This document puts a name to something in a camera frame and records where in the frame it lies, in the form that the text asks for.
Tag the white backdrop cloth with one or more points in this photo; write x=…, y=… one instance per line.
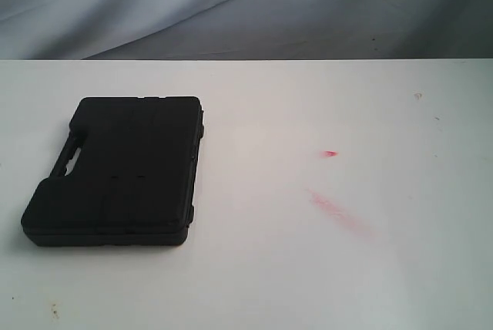
x=245, y=29

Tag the black plastic tool case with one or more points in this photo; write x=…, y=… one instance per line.
x=125, y=175

